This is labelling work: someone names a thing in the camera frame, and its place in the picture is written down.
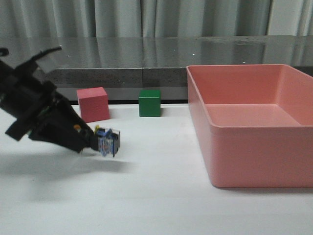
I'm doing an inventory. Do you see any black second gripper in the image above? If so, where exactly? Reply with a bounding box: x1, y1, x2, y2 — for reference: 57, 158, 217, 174
0, 46, 98, 153

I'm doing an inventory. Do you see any yellow push button switch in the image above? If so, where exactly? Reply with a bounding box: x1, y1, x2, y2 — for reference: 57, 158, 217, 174
94, 125, 121, 158

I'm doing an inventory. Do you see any pink wooden cube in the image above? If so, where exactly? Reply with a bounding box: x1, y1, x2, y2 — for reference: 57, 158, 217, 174
76, 87, 110, 123

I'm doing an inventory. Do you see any dark grey stone ledge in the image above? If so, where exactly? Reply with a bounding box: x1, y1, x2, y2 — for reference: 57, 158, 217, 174
0, 36, 313, 104

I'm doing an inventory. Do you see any right green wooden cube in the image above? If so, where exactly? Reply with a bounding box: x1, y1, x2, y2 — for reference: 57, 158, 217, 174
138, 90, 161, 117

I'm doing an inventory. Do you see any grey curtain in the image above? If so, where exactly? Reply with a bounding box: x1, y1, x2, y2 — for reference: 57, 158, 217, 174
0, 0, 313, 38

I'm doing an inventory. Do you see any pink plastic bin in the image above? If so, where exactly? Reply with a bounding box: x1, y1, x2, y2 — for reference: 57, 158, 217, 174
186, 65, 313, 188

